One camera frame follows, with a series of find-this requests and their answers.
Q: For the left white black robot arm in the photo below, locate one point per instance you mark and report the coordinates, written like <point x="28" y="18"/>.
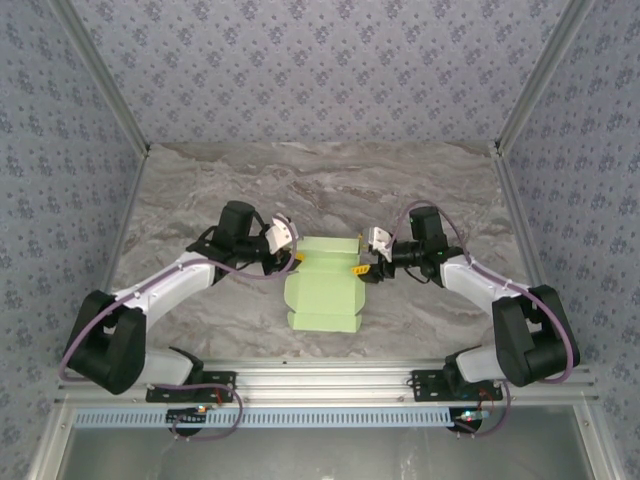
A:
<point x="165" y="285"/>

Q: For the aluminium left corner post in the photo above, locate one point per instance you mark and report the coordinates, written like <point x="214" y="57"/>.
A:
<point x="102" y="75"/>

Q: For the aluminium left side rail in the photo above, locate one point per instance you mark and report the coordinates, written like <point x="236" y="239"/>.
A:
<point x="129" y="210"/>

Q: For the control board with led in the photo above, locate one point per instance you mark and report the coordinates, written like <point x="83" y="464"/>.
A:
<point x="467" y="416"/>
<point x="187" y="416"/>

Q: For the aluminium right corner post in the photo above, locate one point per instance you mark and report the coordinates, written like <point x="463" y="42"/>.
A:
<point x="540" y="75"/>

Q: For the green paper box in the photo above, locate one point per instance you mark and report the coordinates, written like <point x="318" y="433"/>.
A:
<point x="325" y="295"/>

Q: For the aluminium cross rail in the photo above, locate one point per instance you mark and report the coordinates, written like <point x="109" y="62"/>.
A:
<point x="325" y="380"/>

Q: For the grey metal panel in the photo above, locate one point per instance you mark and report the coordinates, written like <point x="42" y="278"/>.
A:
<point x="325" y="455"/>

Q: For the right control board with LED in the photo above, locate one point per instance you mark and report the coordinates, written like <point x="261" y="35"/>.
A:
<point x="467" y="416"/>

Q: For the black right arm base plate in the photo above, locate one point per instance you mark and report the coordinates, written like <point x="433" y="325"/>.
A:
<point x="425" y="387"/>

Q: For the left control board with LED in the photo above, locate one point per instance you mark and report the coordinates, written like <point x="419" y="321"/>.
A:
<point x="187" y="416"/>

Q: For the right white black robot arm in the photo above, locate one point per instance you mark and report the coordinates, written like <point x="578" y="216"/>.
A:
<point x="475" y="285"/>

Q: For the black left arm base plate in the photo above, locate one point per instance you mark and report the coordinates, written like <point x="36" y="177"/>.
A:
<point x="220" y="387"/>

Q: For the aluminium corner post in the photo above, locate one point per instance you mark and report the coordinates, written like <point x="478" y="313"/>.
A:
<point x="540" y="75"/>
<point x="102" y="75"/>

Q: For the aluminium right side rail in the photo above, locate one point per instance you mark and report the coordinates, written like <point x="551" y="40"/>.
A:
<point x="517" y="210"/>

